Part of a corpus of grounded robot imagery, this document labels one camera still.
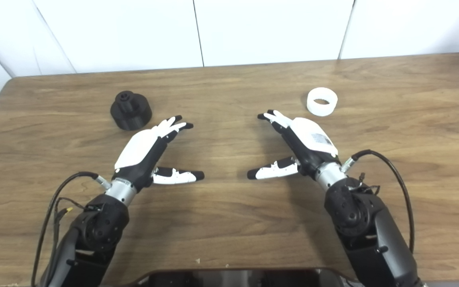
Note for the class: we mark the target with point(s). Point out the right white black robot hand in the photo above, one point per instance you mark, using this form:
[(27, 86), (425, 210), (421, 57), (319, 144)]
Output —
[(311, 137)]

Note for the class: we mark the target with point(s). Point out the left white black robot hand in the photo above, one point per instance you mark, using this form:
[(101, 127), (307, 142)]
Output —
[(140, 149)]

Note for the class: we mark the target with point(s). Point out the round black stepped part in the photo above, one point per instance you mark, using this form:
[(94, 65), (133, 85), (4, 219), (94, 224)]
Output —
[(130, 111)]

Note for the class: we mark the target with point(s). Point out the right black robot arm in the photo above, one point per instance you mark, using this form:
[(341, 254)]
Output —
[(367, 227)]

